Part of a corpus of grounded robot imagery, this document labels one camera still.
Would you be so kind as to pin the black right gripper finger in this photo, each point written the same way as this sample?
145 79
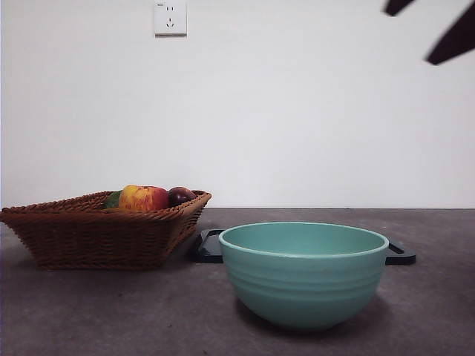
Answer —
395 6
456 37

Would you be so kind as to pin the teal ceramic bowl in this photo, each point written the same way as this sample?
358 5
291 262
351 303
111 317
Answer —
302 285

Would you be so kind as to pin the dark red plum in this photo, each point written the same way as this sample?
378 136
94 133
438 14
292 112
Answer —
180 196

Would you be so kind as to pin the dark green rectangular tray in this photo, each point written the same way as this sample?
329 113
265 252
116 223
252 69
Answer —
209 246

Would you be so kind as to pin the red yellow apple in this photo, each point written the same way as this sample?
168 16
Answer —
143 198

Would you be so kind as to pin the green fruit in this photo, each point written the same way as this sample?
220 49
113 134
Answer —
112 201

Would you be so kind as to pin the brown wicker basket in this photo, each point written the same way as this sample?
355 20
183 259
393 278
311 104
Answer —
96 237

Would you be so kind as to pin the white wall socket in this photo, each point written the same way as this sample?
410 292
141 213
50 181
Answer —
170 18

